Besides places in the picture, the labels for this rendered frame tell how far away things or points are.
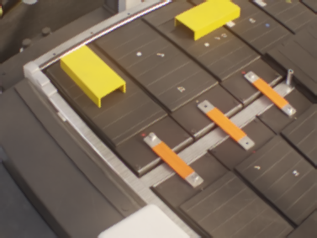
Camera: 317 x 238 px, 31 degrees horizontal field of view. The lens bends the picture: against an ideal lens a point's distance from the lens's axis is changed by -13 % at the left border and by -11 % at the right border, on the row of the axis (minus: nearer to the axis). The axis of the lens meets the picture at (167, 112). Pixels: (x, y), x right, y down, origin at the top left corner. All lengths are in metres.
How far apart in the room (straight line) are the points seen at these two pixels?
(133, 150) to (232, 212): 0.25
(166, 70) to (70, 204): 0.47
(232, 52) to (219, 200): 0.41
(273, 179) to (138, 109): 0.33
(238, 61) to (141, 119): 0.28
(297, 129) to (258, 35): 0.30
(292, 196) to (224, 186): 0.15
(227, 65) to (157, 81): 0.17
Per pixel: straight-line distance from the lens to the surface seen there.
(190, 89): 1.34
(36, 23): 2.00
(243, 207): 1.16
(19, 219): 1.17
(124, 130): 1.26
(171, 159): 1.22
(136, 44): 1.44
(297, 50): 1.48
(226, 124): 1.29
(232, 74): 1.39
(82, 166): 1.08
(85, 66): 1.35
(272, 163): 1.24
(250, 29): 1.51
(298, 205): 1.19
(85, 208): 1.04
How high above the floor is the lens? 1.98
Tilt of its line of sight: 49 degrees down
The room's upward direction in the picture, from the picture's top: 3 degrees clockwise
